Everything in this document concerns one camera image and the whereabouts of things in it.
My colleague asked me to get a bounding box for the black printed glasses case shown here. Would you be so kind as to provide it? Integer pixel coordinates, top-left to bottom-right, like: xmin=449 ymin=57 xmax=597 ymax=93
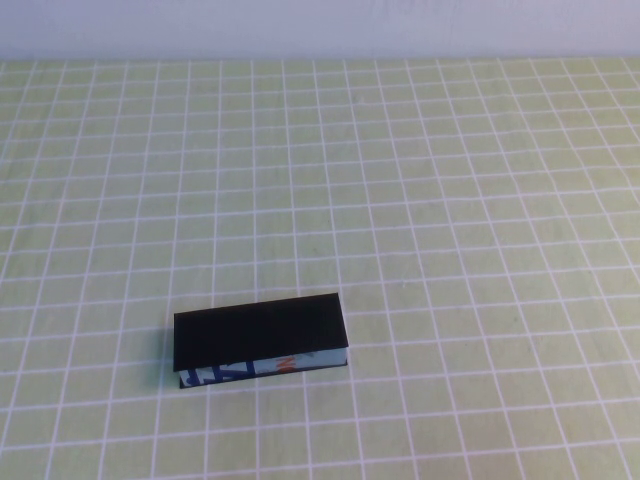
xmin=173 ymin=292 xmax=350 ymax=390

